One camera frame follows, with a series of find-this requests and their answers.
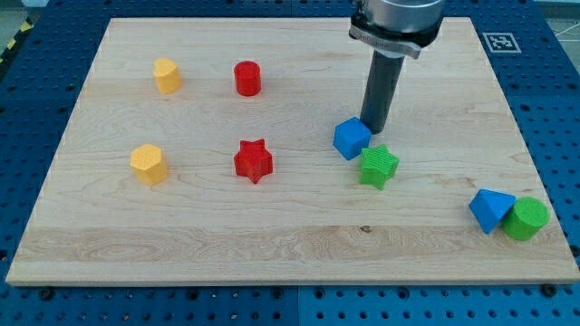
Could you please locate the blue cube block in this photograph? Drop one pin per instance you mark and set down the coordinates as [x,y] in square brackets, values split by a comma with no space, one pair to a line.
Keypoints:
[350,137]

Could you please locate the green star block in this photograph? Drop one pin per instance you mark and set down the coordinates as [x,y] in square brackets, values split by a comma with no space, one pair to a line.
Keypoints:
[377,166]

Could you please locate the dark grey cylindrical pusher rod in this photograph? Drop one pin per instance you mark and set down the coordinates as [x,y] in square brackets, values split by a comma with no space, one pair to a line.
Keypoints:
[381,84]

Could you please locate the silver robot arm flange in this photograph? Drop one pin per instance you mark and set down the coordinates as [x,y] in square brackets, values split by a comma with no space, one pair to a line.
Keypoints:
[397,28]

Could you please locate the red star block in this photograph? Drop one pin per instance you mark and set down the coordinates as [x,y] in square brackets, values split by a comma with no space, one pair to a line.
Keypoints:
[253,160]

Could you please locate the light wooden board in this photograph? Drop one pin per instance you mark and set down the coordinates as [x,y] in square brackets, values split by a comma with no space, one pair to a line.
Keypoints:
[310,222]

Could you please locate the red cylinder block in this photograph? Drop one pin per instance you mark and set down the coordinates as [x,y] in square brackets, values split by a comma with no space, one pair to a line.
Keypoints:
[247,78]

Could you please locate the yellow hexagon block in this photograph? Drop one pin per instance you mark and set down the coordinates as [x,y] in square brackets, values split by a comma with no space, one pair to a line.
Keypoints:
[149,164]

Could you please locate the yellow heart block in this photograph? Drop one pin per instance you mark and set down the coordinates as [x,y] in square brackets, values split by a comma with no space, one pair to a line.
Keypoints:
[167,75]

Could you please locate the blue triangular prism block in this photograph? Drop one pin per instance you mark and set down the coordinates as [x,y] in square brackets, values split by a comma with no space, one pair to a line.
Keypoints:
[489,207]

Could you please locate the white fiducial marker tag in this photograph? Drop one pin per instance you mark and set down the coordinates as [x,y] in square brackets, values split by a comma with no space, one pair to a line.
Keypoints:
[499,42]

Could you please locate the green cylinder block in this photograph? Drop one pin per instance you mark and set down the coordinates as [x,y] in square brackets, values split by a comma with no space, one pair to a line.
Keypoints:
[525,218]

